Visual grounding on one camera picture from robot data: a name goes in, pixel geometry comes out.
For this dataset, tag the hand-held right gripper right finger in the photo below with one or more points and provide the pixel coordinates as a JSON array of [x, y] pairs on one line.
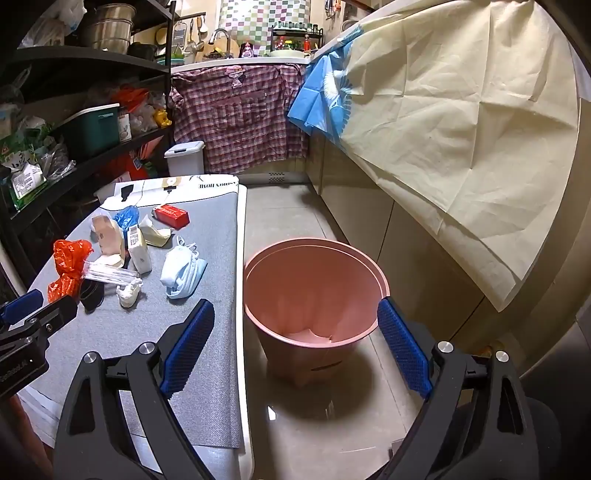
[[404, 350]]

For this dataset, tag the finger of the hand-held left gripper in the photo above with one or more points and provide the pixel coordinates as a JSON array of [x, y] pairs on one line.
[[21, 305]]

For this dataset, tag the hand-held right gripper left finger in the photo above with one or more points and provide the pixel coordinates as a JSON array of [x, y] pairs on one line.
[[189, 346]]

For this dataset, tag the orange plastic bag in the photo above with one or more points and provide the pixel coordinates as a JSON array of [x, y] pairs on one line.
[[69, 258]]

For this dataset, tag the blue face mask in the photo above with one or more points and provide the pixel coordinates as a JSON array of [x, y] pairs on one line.
[[193, 277]]

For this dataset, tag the black printed packet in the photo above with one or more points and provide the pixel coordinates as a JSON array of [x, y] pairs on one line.
[[92, 296]]

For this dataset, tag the white face mask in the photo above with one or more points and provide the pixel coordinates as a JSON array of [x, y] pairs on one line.
[[175, 268]]

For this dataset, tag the white tissue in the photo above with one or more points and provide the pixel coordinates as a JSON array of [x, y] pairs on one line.
[[127, 295]]

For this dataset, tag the small white carton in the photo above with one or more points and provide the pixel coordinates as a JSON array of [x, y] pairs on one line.
[[138, 254]]

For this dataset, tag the pink plastic bucket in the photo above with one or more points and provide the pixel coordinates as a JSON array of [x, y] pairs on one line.
[[314, 286]]

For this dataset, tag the beige packet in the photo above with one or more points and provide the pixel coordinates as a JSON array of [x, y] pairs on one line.
[[107, 235]]

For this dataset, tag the cream paper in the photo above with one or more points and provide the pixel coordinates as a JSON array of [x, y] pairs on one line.
[[157, 236]]

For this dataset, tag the blue plastic bag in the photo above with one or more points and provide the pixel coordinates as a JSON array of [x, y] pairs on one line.
[[127, 217]]

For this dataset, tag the clear plastic wrapper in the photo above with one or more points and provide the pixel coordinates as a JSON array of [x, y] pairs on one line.
[[111, 274]]

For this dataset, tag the grey printed tablecloth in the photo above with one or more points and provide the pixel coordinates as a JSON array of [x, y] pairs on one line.
[[207, 240]]

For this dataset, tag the green printed packet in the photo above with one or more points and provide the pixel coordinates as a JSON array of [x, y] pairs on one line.
[[23, 180]]

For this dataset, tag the red cardboard box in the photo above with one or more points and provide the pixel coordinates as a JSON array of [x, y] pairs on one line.
[[173, 216]]

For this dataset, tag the clear plastic bags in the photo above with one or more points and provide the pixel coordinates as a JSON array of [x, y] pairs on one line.
[[55, 161]]

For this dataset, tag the beige kitchen cabinet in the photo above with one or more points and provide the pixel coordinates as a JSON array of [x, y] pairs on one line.
[[360, 207]]

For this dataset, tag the red bag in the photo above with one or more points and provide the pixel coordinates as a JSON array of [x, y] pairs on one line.
[[136, 168]]

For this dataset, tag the green storage box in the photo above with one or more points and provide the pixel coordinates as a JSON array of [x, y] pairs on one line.
[[92, 134]]

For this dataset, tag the white lidded bin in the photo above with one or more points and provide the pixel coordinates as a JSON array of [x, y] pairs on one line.
[[184, 159]]

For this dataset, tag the yellow toy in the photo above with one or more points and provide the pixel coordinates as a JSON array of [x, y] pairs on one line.
[[161, 117]]

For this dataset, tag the red plaid shirt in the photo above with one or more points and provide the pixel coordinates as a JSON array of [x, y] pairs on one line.
[[240, 120]]

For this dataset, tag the orange bag on shelf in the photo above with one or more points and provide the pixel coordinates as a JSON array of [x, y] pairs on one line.
[[131, 97]]

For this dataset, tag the blue and cream patterned cloth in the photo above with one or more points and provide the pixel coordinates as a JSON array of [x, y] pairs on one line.
[[438, 115]]

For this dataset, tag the black shelf rack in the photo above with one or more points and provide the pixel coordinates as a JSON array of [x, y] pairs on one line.
[[83, 57]]

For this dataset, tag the stack of steel pots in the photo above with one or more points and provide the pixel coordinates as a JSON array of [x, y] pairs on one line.
[[106, 30]]

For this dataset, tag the white kitchen counter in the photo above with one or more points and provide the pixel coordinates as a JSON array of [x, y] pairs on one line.
[[258, 60]]

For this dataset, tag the white plastic bag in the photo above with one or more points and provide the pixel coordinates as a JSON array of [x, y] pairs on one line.
[[69, 14]]

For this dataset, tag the chrome faucet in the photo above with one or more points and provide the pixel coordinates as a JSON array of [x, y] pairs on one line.
[[221, 33]]

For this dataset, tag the black spice rack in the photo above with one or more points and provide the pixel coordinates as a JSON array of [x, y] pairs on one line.
[[298, 31]]

